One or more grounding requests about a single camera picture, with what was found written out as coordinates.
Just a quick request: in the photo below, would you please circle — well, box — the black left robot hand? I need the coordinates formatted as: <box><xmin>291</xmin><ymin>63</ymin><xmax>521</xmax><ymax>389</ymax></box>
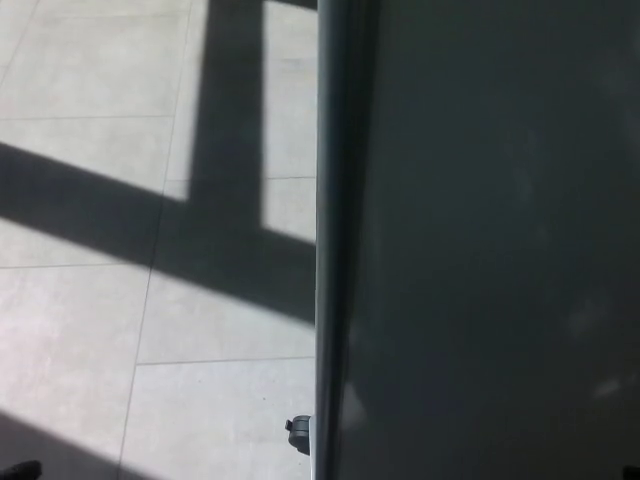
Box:
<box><xmin>0</xmin><ymin>459</ymin><xmax>43</xmax><ymax>480</ymax></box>

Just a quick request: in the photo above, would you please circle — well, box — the large whiteboard with grey frame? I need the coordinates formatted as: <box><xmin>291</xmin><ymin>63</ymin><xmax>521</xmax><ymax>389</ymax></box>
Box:
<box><xmin>310</xmin><ymin>0</ymin><xmax>640</xmax><ymax>480</ymax></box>

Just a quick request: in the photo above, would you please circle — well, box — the grey whiteboard caster wheel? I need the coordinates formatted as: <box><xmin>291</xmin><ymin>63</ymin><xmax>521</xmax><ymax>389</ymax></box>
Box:
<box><xmin>283</xmin><ymin>414</ymin><xmax>314</xmax><ymax>457</ymax></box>

